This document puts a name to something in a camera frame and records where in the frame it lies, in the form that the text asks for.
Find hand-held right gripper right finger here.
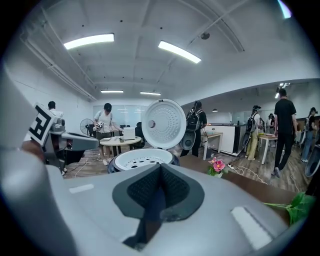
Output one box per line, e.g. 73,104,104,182
144,163,292,256

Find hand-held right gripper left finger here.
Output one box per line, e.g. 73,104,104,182
62,163,162,256

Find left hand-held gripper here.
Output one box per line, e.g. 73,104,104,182
26,102,101,171

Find white steamer tray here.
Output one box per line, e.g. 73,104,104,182
114,148,175,172

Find dark blue rice cooker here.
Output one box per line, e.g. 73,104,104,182
107,98,188,176

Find pink flowers in white pot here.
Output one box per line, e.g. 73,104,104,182
207,156,229,178

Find person's left hand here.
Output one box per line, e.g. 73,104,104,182
21,141,46,164

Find black standing fan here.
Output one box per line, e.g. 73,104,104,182
79,118,95,138

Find round white table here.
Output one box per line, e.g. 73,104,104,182
99,136,142,157

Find white box appliance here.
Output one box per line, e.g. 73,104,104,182
123,126,137,141

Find black office chair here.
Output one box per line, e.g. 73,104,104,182
134,121,146,149

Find wood-top white-leg table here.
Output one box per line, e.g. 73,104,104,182
258,134,278,166
201,131,223,161

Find white office partition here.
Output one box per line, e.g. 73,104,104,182
213,124,242,155

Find green leaf sprig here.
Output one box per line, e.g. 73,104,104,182
263,191,317,226

